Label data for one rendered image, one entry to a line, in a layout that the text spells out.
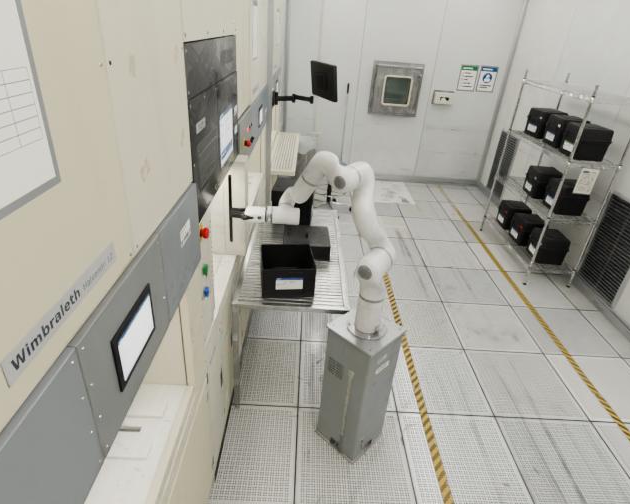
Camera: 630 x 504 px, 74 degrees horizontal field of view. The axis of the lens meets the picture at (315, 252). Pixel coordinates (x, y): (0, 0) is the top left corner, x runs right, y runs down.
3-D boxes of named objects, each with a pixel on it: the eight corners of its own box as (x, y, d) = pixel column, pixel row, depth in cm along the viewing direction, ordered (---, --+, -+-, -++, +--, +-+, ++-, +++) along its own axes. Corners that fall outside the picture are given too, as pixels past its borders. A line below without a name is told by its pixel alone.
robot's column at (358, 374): (383, 434, 239) (407, 329, 203) (351, 465, 221) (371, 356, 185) (346, 405, 256) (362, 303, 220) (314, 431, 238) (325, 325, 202)
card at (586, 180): (591, 195, 353) (604, 164, 341) (571, 194, 353) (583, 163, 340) (589, 194, 356) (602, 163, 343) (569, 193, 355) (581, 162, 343)
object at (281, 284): (261, 298, 217) (262, 270, 209) (259, 270, 241) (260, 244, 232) (314, 297, 221) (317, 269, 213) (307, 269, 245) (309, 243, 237)
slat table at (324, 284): (335, 413, 250) (350, 310, 213) (234, 409, 248) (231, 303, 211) (328, 291, 364) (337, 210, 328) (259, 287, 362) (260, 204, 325)
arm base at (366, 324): (394, 328, 203) (400, 297, 194) (369, 346, 190) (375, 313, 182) (363, 310, 214) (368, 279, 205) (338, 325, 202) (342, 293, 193)
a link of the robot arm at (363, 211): (364, 279, 186) (380, 265, 198) (387, 278, 179) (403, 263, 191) (332, 169, 175) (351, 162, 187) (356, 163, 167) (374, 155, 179)
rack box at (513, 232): (504, 233, 453) (511, 211, 441) (530, 235, 454) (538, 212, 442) (516, 246, 427) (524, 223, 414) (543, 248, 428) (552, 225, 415)
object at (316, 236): (330, 261, 255) (332, 242, 249) (281, 259, 253) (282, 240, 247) (327, 239, 281) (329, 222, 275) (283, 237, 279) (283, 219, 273)
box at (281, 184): (310, 228, 295) (313, 194, 283) (270, 224, 296) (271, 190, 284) (313, 212, 320) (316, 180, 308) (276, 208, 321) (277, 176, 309)
